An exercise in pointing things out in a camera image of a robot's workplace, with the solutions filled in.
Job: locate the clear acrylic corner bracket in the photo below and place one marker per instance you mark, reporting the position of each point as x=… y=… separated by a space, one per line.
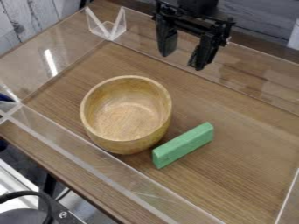
x=108 y=30

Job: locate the green rectangular block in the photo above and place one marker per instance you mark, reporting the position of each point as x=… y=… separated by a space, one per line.
x=181 y=145

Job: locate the black metal stand bracket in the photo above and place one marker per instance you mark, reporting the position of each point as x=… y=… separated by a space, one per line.
x=61 y=214

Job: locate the brown wooden bowl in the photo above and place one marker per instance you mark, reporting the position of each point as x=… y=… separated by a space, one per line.
x=125 y=113

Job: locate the clear acrylic enclosure walls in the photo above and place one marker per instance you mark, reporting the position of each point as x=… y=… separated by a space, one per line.
x=239 y=180

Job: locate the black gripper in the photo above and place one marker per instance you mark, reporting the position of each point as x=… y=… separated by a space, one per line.
x=199 y=18

